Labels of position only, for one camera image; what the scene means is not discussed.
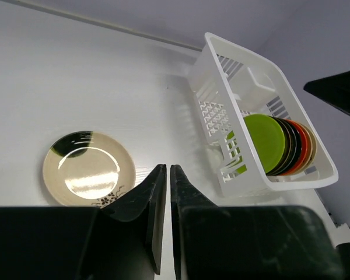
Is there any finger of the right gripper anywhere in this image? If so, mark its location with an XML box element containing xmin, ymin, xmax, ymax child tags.
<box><xmin>303</xmin><ymin>71</ymin><xmax>350</xmax><ymax>116</ymax></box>

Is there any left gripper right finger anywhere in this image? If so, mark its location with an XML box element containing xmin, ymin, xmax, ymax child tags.
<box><xmin>170</xmin><ymin>165</ymin><xmax>220</xmax><ymax>279</ymax></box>

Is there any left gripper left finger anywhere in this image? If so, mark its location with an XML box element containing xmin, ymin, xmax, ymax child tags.
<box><xmin>99</xmin><ymin>164</ymin><xmax>167</xmax><ymax>275</ymax></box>

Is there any orange red plate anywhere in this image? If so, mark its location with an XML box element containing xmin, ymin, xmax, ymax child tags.
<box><xmin>288</xmin><ymin>120</ymin><xmax>311</xmax><ymax>175</ymax></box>

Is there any beige plate with black patch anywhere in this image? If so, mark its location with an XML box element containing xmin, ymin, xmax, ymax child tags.
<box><xmin>42</xmin><ymin>131</ymin><xmax>136</xmax><ymax>208</ymax></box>

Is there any lime green plate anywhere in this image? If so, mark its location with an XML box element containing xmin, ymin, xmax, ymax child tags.
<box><xmin>222</xmin><ymin>114</ymin><xmax>285</xmax><ymax>183</ymax></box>

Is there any beige plate at rack end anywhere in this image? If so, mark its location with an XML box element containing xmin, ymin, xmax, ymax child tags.
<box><xmin>298</xmin><ymin>124</ymin><xmax>317</xmax><ymax>173</ymax></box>

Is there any white plastic dish rack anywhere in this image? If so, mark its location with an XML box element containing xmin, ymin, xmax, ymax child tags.
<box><xmin>188</xmin><ymin>33</ymin><xmax>339</xmax><ymax>198</ymax></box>

